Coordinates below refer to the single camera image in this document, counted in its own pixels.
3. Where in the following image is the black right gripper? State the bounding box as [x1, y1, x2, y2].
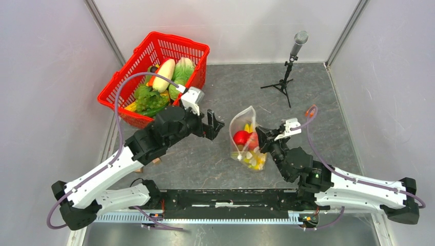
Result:
[254, 126, 290, 181]

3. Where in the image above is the red apple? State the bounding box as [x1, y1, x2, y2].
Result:
[232, 130, 250, 146]
[247, 132, 259, 151]

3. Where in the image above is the clear polka dot zip bag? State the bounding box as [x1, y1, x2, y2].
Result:
[229, 106, 267, 171]

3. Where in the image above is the yellow banana bunch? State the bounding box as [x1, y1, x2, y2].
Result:
[230, 122, 267, 171]

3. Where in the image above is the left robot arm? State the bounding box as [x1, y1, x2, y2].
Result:
[51, 106, 225, 231]

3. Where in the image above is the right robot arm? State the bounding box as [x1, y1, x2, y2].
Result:
[255, 124, 420, 225]

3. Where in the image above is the orange small block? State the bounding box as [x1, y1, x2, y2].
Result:
[305, 105, 318, 118]

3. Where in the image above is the round green cabbage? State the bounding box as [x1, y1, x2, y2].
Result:
[168, 79, 186, 101]

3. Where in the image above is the black microphone tripod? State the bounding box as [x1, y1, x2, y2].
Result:
[260, 55, 299, 108]

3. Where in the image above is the green bell pepper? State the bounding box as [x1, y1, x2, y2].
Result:
[139, 102, 171, 118]

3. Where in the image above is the napa cabbage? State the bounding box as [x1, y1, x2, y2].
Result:
[172, 57, 195, 83]

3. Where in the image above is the white radish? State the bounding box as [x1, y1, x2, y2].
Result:
[152, 58, 175, 93]

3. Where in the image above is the green leafy lettuce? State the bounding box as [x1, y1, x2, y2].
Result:
[134, 85, 168, 113]

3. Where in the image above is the red chili pepper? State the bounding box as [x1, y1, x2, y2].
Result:
[146, 75, 156, 87]

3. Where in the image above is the yellow bell pepper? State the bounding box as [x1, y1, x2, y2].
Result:
[125, 100, 137, 112]

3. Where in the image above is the red plastic shopping basket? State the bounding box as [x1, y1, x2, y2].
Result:
[97, 31, 210, 128]

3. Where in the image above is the silver microphone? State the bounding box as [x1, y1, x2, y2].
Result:
[290, 31, 308, 56]

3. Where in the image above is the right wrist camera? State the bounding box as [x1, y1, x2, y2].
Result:
[274, 118, 302, 141]

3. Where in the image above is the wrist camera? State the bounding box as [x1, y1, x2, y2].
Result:
[274, 118, 302, 141]
[176, 85, 205, 116]

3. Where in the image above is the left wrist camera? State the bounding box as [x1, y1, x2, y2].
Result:
[176, 85, 205, 116]

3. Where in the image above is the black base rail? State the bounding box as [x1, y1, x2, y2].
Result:
[140, 189, 330, 219]

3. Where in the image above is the aluminium frame rail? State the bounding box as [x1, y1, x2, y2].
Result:
[67, 209, 394, 245]

